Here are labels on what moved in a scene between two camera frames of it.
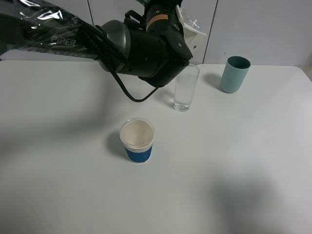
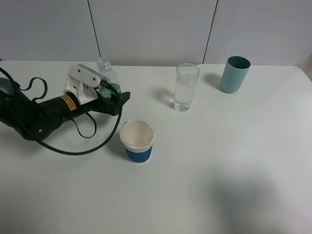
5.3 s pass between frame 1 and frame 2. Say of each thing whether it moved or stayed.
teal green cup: stayed
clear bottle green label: moved
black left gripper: moved
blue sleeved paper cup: stayed
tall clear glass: stayed
